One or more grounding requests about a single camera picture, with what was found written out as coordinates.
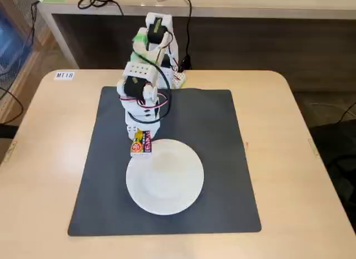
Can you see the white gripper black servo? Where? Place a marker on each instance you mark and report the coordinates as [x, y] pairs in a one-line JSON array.
[[133, 132]]

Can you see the colourful candy box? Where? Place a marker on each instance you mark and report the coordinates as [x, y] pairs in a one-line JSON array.
[[142, 146]]

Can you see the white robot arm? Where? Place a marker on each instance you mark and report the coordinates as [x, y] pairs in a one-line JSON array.
[[153, 53]]

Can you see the white round plate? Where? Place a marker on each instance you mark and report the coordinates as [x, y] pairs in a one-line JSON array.
[[167, 181]]

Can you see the robot controller board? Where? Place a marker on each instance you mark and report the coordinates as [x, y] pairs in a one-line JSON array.
[[179, 79]]

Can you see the dark grey mat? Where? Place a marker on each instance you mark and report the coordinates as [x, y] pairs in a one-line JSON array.
[[217, 136]]

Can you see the white label MT18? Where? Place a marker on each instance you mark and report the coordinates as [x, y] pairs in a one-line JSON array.
[[64, 75]]

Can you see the black armrest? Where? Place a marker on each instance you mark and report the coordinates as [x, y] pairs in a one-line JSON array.
[[7, 131]]

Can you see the grey wooden-topped desk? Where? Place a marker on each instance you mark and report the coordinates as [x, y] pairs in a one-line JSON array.
[[250, 8]]

